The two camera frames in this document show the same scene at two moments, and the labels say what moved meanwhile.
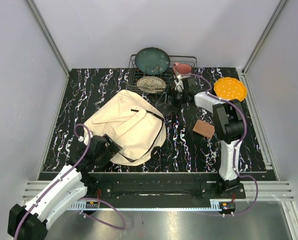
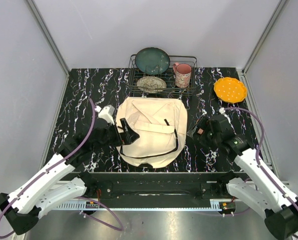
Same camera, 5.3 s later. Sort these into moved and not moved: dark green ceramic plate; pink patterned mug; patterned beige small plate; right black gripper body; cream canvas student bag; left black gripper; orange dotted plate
Moved: right black gripper body; cream canvas student bag; left black gripper
Not moved: orange dotted plate; pink patterned mug; patterned beige small plate; dark green ceramic plate
